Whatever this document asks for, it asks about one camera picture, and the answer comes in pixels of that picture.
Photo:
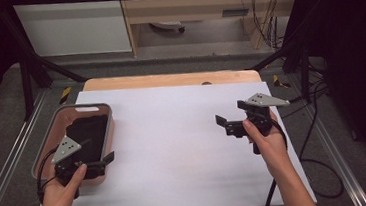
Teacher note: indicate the yellow black tape marker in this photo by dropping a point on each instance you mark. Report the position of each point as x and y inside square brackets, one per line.
[65, 94]
[281, 81]

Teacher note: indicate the white cabinet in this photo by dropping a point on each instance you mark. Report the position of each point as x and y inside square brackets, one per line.
[70, 29]

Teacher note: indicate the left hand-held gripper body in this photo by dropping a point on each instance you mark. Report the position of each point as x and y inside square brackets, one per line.
[65, 150]

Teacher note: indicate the white paper sheet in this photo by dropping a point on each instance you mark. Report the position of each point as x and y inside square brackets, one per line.
[175, 150]

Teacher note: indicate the black cloth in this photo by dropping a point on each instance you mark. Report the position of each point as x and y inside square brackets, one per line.
[89, 131]

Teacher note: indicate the person's left hand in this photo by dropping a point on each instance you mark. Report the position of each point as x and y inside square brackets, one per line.
[58, 197]

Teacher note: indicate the person's right hand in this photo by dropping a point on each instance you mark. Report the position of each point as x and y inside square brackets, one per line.
[272, 152]

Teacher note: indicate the aluminium floor rail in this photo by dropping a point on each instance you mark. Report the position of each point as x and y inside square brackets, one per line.
[12, 158]
[330, 147]

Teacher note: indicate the pink plastic bin grey rim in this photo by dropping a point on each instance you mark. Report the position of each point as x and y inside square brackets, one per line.
[59, 127]

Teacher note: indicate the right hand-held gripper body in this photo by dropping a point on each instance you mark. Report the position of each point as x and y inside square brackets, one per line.
[261, 101]

